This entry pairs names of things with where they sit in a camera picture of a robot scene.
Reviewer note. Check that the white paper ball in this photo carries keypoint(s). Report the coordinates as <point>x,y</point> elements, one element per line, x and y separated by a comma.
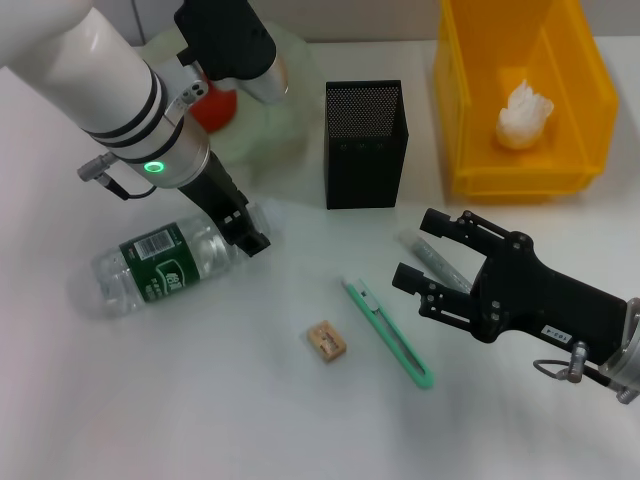
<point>522,117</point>

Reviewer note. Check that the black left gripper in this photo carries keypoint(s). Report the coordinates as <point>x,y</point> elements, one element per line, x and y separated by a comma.
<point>215,185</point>

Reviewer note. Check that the clear water bottle green label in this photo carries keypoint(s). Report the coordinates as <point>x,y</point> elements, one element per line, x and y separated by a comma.
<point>150,270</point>

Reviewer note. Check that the yellow plastic bin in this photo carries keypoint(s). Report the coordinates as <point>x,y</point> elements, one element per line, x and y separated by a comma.
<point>500,170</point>

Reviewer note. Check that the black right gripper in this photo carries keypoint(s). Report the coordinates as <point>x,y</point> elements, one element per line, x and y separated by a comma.
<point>540,300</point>

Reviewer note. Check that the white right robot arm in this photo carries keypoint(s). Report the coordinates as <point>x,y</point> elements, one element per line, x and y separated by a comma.
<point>627,360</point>

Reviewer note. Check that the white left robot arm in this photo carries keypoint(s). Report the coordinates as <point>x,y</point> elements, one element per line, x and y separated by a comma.
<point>100,85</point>

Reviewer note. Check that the green utility knife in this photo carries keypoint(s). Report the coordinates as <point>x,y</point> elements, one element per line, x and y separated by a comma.
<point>361,299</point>

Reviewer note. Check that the pale green glass fruit plate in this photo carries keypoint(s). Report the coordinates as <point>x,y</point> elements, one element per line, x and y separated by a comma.
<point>280,130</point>

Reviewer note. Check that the black mesh pen holder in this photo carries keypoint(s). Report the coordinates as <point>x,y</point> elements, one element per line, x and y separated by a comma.
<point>365,170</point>

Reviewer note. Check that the grey marker pen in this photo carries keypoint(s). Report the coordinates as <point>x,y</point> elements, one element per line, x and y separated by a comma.
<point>425,252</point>

